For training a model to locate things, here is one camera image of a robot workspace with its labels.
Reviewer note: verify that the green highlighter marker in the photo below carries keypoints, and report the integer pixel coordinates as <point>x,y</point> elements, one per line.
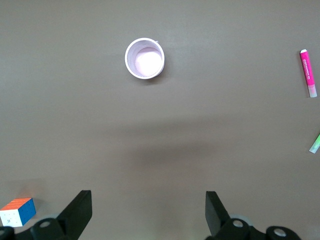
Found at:
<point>315,145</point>

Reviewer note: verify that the pink highlighter marker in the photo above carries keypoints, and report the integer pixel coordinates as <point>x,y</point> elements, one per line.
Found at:
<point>307,70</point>

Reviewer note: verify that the multicoloured puzzle cube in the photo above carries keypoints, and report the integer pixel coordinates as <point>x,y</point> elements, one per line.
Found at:
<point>20,212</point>

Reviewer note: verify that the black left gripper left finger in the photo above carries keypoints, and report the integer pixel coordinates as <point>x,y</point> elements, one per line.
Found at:
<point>72,220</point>

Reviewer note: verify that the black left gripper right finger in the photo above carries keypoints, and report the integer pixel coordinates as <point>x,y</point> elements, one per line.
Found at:
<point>217,220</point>

